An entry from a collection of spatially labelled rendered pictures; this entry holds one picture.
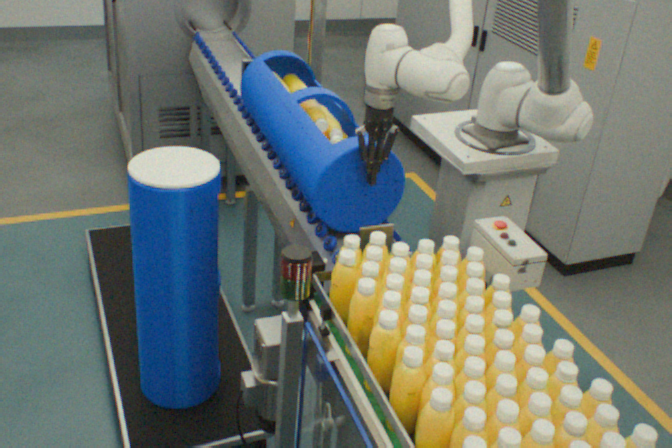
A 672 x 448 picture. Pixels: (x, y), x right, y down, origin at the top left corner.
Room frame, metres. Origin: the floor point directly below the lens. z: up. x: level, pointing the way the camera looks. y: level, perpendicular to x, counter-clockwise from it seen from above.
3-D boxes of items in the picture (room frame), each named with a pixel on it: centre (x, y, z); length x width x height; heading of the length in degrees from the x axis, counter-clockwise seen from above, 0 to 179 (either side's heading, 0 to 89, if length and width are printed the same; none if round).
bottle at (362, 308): (1.37, -0.09, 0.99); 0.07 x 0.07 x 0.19
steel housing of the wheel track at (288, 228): (2.68, 0.29, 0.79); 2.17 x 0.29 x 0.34; 23
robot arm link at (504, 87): (2.40, -0.55, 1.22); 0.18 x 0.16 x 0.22; 50
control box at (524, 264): (1.63, -0.46, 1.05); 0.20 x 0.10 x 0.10; 23
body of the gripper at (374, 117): (1.81, -0.09, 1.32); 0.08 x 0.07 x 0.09; 113
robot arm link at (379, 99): (1.81, -0.09, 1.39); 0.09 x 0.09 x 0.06
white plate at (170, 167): (1.99, 0.51, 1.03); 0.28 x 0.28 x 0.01
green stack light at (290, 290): (1.22, 0.07, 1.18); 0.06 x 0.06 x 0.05
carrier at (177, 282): (1.99, 0.51, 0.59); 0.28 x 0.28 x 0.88
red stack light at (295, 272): (1.22, 0.07, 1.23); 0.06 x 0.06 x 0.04
